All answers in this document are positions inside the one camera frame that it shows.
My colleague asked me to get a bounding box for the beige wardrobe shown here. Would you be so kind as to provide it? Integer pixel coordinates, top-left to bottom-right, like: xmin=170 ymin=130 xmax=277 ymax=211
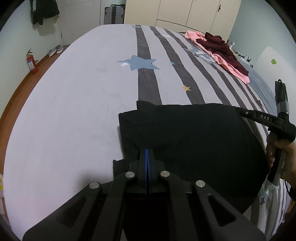
xmin=124 ymin=0 xmax=242 ymax=36

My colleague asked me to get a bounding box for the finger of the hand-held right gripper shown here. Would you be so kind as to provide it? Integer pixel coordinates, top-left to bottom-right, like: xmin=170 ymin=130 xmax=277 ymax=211
xmin=235 ymin=107 xmax=282 ymax=128

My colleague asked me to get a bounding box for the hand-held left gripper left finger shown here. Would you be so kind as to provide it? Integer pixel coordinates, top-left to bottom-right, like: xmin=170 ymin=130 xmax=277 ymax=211
xmin=22 ymin=148 xmax=148 ymax=241

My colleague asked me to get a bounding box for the pink garment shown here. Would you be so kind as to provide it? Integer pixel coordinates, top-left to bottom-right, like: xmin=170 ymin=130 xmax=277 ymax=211
xmin=184 ymin=30 xmax=251 ymax=84

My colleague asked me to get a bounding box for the grey suitcase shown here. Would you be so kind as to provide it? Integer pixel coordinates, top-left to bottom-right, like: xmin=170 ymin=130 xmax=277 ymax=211
xmin=104 ymin=4 xmax=125 ymax=25

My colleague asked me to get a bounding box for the black hanging jacket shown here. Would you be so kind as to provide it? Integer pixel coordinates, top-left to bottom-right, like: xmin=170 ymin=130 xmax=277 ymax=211
xmin=30 ymin=0 xmax=60 ymax=25

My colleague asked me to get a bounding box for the maroon garment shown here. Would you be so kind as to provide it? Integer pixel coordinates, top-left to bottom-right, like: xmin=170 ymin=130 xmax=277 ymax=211
xmin=195 ymin=32 xmax=249 ymax=77

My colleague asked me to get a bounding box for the person's right hand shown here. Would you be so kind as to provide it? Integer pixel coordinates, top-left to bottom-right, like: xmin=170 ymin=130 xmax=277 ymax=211
xmin=265 ymin=136 xmax=296 ymax=180

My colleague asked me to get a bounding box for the red fire extinguisher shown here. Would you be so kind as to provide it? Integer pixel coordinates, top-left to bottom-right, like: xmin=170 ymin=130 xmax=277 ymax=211
xmin=26 ymin=48 xmax=39 ymax=75

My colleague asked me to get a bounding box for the striped star bedsheet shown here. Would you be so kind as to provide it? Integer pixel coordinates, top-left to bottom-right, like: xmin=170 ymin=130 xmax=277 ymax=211
xmin=3 ymin=23 xmax=292 ymax=235

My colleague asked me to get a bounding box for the black shirt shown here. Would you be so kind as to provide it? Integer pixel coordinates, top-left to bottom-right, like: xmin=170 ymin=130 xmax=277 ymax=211
xmin=112 ymin=100 xmax=271 ymax=215

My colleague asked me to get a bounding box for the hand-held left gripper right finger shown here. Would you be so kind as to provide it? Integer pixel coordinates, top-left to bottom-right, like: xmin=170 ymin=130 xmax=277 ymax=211
xmin=147 ymin=148 xmax=267 ymax=241

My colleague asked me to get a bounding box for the white door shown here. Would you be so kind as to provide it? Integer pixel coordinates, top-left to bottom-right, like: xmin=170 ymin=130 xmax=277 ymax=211
xmin=57 ymin=0 xmax=101 ymax=46

